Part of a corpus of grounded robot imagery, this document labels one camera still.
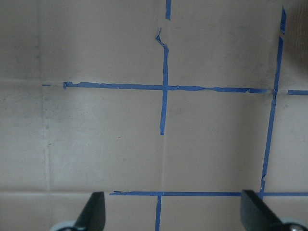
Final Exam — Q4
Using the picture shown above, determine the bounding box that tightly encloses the wicker basket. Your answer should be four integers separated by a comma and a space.
285, 0, 308, 71

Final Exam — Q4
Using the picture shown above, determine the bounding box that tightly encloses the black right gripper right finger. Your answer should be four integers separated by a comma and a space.
241, 190, 284, 231

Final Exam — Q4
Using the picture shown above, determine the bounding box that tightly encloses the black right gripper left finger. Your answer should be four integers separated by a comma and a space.
73, 192, 106, 231

